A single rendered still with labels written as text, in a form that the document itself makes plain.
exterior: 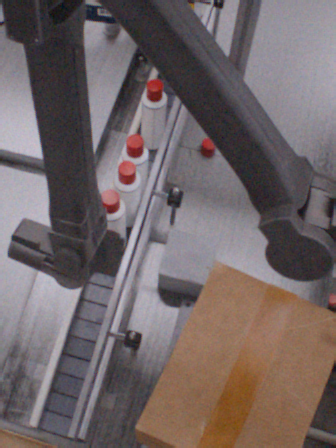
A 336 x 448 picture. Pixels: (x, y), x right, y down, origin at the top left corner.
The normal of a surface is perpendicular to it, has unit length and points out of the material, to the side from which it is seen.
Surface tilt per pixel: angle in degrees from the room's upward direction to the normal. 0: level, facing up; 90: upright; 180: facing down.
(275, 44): 0
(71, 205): 66
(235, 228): 0
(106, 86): 0
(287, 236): 74
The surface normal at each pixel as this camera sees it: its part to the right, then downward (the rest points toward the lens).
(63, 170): -0.27, 0.71
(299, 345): 0.04, -0.42
